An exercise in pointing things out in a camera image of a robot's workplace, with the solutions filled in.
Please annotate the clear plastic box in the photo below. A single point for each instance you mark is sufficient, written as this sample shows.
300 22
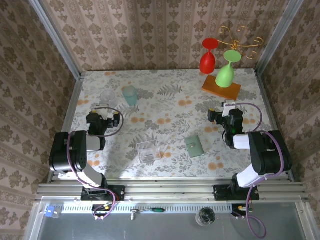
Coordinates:
148 152

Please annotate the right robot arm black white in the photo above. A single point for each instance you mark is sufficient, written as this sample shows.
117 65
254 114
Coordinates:
270 152

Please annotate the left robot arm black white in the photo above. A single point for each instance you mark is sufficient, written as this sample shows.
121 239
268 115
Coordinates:
65 155

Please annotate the clear glass cup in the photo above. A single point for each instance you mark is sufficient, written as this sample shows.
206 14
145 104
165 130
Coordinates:
108 96

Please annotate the wooden base board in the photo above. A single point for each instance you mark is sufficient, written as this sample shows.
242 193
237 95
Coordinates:
225 92

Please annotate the teal frosted cup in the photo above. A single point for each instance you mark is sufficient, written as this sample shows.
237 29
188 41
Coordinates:
130 96

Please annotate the green wine glass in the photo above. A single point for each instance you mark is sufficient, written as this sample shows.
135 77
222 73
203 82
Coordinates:
225 76

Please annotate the red wine glass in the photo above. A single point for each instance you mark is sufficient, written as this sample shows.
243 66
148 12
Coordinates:
207 62

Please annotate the floral tablecloth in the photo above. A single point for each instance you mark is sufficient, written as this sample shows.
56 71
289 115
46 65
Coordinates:
175 170

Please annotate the black power connector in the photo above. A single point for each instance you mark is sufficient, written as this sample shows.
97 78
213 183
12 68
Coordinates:
237 209
100 208

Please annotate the blue connector plug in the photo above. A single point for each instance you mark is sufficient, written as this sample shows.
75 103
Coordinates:
51 212

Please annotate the clear glass jar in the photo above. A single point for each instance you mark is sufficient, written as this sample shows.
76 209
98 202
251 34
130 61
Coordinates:
205 217

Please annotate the grey metal shelf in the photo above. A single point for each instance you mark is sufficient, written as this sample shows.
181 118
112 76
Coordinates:
150 230

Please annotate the aluminium side rail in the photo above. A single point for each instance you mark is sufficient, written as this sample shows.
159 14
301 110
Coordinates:
268 105
71 105

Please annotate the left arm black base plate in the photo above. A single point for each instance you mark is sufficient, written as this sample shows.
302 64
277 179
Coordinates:
117 192

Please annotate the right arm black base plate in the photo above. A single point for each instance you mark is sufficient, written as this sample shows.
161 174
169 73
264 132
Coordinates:
221 193

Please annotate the aluminium frame post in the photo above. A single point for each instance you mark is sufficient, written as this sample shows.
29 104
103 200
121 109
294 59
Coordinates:
57 37
278 37

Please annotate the aluminium front rail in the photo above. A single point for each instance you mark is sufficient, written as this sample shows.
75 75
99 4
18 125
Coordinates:
170 191

